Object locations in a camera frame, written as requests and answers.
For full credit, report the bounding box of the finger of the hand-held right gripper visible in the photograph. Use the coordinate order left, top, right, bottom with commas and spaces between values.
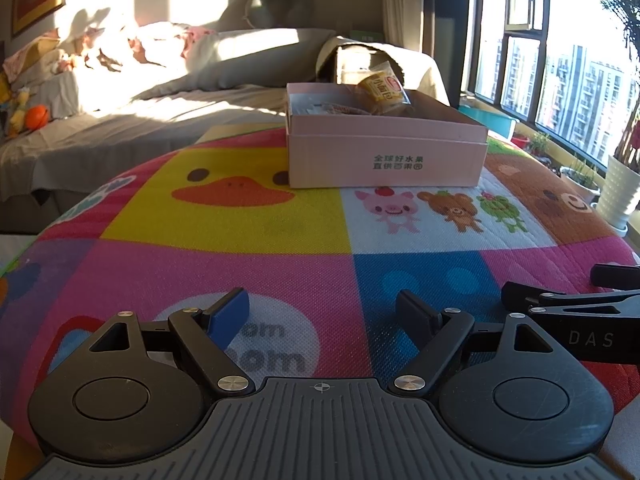
501, 280, 640, 316
590, 262, 640, 292

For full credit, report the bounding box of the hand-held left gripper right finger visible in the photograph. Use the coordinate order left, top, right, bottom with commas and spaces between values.
389, 289, 556, 396

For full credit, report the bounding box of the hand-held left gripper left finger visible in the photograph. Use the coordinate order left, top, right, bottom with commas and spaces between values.
87, 287, 256, 397

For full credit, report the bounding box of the pink cardboard box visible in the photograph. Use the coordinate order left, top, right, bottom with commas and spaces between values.
285, 82, 490, 190

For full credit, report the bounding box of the round bun packet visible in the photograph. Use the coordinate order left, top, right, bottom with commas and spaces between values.
355, 60, 414, 117

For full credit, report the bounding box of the white pot stand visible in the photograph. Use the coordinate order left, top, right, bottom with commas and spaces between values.
590, 210, 632, 237

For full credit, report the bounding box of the tall white plant pot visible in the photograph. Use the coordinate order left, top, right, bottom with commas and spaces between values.
597, 155, 640, 227

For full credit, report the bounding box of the colourful cartoon play mat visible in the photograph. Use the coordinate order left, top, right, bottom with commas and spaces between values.
0, 125, 640, 427

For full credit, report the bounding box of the white planter with grass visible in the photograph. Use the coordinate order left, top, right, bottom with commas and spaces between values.
559, 159, 601, 207

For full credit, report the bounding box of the small potted plant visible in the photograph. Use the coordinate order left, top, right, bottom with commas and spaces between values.
527, 131, 552, 157

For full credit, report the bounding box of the teal plastic basin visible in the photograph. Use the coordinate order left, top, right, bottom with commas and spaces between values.
457, 104, 519, 139

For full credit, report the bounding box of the grey bed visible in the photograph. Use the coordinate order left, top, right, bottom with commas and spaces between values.
0, 22, 451, 237

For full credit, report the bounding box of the tall green plant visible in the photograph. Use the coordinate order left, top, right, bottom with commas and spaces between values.
602, 0, 640, 162

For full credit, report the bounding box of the white bedside cabinet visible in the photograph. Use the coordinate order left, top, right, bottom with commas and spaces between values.
336, 45, 397, 87

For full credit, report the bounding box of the orange toy ball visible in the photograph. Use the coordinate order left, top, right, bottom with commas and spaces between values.
25, 104, 51, 131

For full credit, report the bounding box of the crumpled floral duvet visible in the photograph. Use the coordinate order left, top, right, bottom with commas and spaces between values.
55, 22, 217, 74

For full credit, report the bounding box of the yellow plush toy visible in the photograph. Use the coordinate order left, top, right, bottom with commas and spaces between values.
0, 72, 31, 139

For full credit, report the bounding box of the grey neck pillow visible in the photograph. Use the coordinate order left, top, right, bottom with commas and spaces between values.
244, 0, 316, 29

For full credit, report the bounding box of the beige curtain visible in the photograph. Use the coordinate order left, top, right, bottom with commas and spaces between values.
382, 0, 425, 57

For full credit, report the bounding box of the floral pink pillow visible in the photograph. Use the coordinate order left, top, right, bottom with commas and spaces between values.
2, 30, 62, 87

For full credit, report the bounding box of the dark window frame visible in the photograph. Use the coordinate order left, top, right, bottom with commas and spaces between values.
470, 0, 640, 172

